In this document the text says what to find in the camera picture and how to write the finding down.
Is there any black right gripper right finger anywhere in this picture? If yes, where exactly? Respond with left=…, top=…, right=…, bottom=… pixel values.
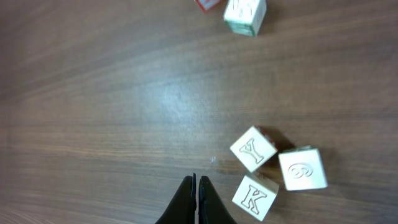
left=198, top=176, right=237, bottom=224

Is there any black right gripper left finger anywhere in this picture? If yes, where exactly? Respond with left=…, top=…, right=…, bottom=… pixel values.
left=155, top=173, right=197, bottom=224

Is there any blue engraved wooden block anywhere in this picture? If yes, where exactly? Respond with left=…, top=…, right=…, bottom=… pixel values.
left=232, top=173, right=279, bottom=222

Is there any blue sided plain wooden block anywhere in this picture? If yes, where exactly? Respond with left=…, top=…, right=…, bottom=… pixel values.
left=278, top=146, right=328, bottom=191

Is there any green sided wooden block lower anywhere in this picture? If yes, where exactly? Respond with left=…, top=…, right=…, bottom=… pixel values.
left=223, top=0, right=267, bottom=37

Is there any red sided wooden block left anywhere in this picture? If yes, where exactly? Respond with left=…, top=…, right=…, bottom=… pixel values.
left=194, top=0, right=223, bottom=11

